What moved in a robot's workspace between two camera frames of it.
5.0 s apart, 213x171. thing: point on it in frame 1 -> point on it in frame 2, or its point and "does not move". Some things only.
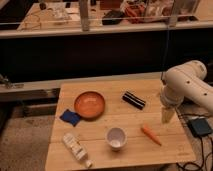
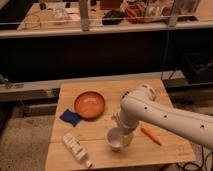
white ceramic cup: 116,137 does not move
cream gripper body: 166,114 -> 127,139
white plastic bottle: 77,149 does not move
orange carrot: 151,134 does not move
